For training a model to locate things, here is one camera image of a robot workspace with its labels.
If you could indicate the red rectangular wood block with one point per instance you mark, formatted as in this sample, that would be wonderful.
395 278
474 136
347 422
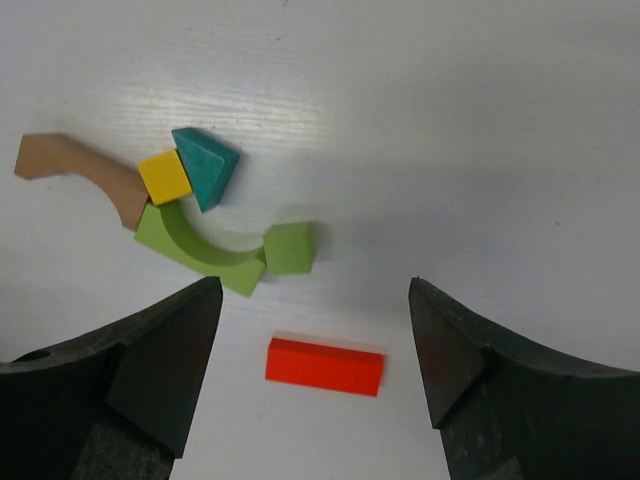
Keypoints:
324 367

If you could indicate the light green wood cube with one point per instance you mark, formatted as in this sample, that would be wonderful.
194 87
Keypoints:
289 248

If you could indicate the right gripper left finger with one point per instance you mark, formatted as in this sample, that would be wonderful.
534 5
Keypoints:
115 403

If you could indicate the teal triangular wood block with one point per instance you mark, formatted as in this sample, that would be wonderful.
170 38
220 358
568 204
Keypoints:
209 164

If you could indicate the yellow wood cube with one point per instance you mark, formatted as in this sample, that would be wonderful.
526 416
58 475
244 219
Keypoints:
165 178

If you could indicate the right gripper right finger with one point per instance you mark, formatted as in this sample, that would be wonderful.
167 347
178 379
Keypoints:
507 407

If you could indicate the green wood arch block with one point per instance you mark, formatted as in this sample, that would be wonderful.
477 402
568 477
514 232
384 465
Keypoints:
166 230

